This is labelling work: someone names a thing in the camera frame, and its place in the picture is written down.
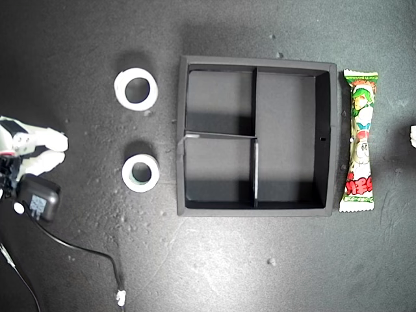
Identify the green printed snack bar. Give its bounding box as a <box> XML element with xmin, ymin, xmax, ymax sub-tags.
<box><xmin>338</xmin><ymin>68</ymin><xmax>380</xmax><ymax>214</ymax></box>

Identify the large white tape roll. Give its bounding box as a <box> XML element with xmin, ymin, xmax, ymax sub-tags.
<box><xmin>113</xmin><ymin>67</ymin><xmax>159</xmax><ymax>113</ymax></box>

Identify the small white tape roll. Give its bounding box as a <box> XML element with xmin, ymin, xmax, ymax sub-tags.
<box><xmin>122</xmin><ymin>153</ymin><xmax>161</xmax><ymax>194</ymax></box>

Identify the black compartment tray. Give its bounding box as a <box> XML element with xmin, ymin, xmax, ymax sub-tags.
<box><xmin>175</xmin><ymin>55</ymin><xmax>338</xmax><ymax>218</ymax></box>

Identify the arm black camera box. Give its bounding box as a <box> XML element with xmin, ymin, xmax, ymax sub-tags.
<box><xmin>13</xmin><ymin>174</ymin><xmax>62</xmax><ymax>224</ymax></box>

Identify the black camera cable white plug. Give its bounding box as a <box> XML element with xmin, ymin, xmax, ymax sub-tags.
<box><xmin>31</xmin><ymin>209</ymin><xmax>127</xmax><ymax>307</ymax></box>

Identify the thin black white cable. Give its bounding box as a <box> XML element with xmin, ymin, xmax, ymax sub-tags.
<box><xmin>0</xmin><ymin>242</ymin><xmax>42</xmax><ymax>312</ymax></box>

